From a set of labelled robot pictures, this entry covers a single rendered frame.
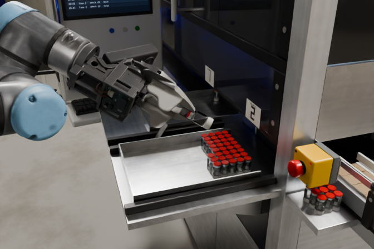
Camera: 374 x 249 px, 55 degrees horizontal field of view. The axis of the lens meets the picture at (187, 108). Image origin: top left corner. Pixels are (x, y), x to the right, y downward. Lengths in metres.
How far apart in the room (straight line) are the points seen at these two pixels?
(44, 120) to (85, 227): 1.72
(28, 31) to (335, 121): 0.70
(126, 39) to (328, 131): 1.07
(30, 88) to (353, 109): 0.73
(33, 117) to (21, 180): 2.22
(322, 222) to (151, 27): 1.19
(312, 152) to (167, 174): 0.39
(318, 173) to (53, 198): 1.91
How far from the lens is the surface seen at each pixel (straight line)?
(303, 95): 0.85
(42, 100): 0.51
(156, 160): 1.06
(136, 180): 0.99
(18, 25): 0.66
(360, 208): 0.93
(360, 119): 0.99
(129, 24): 1.70
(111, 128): 1.27
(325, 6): 0.81
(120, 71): 0.60
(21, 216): 2.41
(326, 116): 0.92
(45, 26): 0.65
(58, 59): 0.63
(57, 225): 2.28
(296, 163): 0.84
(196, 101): 1.45
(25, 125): 0.52
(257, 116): 1.02
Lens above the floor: 1.45
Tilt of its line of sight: 24 degrees down
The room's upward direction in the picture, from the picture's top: straight up
